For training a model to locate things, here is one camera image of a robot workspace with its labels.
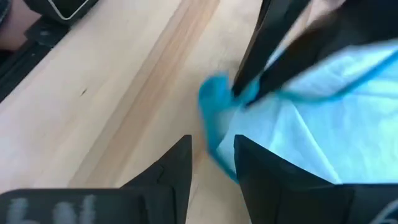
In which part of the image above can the black aluminium table frame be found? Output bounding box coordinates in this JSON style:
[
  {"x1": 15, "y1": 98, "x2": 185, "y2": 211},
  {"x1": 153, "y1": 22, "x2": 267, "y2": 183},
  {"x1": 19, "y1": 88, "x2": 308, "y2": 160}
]
[{"x1": 0, "y1": 17, "x2": 71, "y2": 103}]

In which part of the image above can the light blue teal-edged towel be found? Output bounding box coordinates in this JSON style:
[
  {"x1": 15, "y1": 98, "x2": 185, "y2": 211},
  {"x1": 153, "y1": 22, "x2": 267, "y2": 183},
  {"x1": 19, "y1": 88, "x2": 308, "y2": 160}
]
[{"x1": 198, "y1": 40, "x2": 398, "y2": 185}]

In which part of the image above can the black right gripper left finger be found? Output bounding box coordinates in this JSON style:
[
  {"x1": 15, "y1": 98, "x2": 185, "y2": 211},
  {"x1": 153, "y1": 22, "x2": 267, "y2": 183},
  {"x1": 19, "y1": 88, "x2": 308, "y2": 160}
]
[{"x1": 119, "y1": 135, "x2": 193, "y2": 224}]

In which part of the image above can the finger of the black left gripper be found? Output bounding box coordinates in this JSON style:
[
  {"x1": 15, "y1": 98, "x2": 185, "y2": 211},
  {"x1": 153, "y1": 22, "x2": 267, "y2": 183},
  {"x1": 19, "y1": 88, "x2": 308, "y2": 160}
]
[
  {"x1": 232, "y1": 0, "x2": 312, "y2": 96},
  {"x1": 247, "y1": 12, "x2": 346, "y2": 105}
]

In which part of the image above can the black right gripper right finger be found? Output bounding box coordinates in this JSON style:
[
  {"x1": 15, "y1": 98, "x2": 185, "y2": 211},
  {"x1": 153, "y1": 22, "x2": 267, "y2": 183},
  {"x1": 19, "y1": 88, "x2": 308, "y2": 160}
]
[{"x1": 234, "y1": 134, "x2": 355, "y2": 224}]

